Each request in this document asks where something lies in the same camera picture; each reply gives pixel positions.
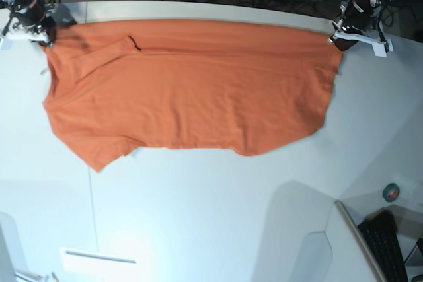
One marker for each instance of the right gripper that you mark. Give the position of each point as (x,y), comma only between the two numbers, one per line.
(38,16)

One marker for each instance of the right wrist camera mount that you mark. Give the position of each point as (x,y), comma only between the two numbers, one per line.
(11,32)

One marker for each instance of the black keyboard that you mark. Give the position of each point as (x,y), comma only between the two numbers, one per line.
(380,234)

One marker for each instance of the green tape roll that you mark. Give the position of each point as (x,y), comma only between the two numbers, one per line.
(391,192)

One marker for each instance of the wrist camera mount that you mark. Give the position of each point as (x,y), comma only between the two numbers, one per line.
(11,32)
(380,43)

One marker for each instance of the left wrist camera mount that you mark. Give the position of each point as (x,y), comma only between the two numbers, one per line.
(380,43)

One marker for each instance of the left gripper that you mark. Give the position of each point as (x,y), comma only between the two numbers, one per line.
(357,18)

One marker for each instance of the orange t-shirt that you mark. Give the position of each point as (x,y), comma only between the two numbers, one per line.
(186,84)

